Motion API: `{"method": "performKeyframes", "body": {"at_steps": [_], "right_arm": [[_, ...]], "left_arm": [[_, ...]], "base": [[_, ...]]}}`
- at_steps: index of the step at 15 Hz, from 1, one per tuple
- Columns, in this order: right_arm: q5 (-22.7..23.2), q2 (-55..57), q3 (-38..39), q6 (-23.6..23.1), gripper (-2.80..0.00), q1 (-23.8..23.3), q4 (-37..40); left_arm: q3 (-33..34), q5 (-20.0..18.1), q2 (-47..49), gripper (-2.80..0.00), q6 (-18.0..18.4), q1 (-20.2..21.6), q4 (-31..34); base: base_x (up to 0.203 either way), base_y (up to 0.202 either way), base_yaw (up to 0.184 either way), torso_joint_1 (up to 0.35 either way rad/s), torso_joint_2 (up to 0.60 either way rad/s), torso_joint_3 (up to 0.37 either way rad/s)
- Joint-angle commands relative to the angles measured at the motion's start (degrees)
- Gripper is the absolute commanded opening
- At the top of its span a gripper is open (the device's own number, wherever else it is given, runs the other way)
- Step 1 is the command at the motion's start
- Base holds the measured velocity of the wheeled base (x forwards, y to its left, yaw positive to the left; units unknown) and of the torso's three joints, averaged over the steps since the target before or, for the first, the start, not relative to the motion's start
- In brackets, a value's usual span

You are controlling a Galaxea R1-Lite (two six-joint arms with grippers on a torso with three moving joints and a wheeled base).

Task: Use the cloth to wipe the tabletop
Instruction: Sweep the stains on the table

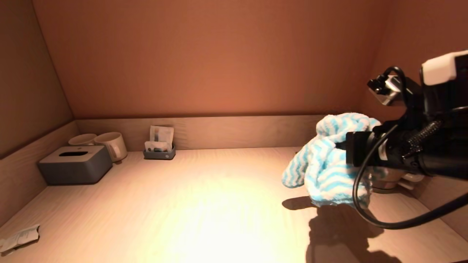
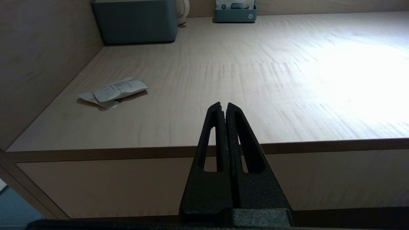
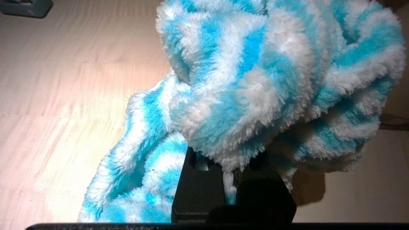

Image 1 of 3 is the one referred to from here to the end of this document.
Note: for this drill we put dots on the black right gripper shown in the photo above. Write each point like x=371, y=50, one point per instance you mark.
x=365, y=149

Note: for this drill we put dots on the blue white zigzag towel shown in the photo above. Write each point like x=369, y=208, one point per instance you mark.
x=323, y=166

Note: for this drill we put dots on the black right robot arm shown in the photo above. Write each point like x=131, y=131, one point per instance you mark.
x=451, y=146

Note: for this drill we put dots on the white electric kettle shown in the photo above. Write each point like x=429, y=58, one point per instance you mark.
x=388, y=178

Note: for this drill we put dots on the tall white sachet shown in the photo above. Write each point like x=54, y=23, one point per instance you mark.
x=163, y=134

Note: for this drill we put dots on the small grey sachet holder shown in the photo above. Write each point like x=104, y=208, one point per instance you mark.
x=159, y=155

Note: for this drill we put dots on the short white sachet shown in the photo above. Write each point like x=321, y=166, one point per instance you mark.
x=155, y=146

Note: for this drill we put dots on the cream ceramic mug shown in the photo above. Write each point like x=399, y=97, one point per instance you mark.
x=82, y=139
x=110, y=143

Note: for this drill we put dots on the grey tissue box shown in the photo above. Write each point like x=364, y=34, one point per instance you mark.
x=74, y=166

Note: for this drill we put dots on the crumpled white paper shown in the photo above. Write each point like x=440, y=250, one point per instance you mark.
x=19, y=237

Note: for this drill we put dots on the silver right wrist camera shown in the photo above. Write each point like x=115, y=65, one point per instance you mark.
x=387, y=89

